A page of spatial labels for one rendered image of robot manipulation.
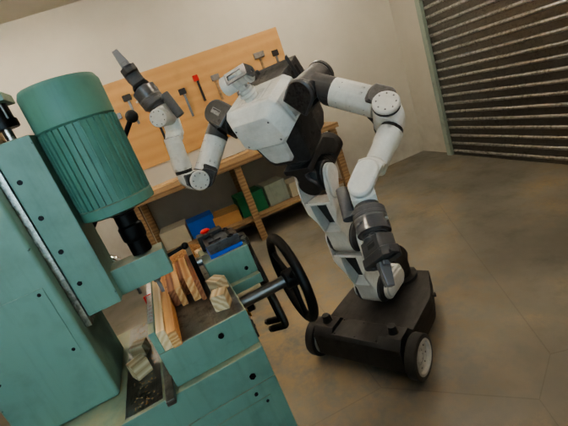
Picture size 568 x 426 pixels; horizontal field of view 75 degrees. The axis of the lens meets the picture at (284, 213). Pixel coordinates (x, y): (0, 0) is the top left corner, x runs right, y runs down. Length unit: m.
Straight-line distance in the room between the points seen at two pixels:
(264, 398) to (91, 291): 0.49
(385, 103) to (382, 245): 0.41
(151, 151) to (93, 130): 3.31
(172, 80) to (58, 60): 1.05
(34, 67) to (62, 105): 3.52
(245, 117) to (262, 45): 3.08
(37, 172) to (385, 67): 4.39
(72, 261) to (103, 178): 0.20
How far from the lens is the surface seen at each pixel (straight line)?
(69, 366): 1.03
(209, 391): 0.96
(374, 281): 1.86
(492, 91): 4.10
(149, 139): 4.22
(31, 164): 0.95
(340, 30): 4.74
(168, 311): 0.97
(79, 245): 0.96
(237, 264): 1.10
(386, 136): 1.07
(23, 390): 1.07
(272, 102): 1.27
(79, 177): 0.93
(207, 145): 1.50
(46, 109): 0.93
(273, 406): 1.04
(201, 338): 0.90
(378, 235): 0.93
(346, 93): 1.17
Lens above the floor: 1.33
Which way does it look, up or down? 17 degrees down
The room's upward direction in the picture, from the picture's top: 20 degrees counter-clockwise
